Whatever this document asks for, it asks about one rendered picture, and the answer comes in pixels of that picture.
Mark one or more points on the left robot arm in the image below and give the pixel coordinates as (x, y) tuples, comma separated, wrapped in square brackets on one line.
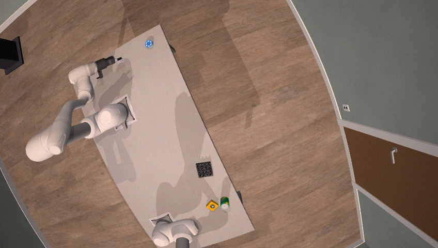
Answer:
[(53, 140)]

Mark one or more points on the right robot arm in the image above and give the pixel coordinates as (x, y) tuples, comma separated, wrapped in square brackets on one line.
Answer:
[(181, 232)]

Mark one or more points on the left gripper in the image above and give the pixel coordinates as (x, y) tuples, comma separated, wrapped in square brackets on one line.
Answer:
[(96, 67)]

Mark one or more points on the green drink can with yellow stripe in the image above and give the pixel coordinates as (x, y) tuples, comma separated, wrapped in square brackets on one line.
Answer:
[(224, 202)]

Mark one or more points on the dark grey knob panel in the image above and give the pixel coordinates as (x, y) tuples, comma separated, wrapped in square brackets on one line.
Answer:
[(204, 169)]

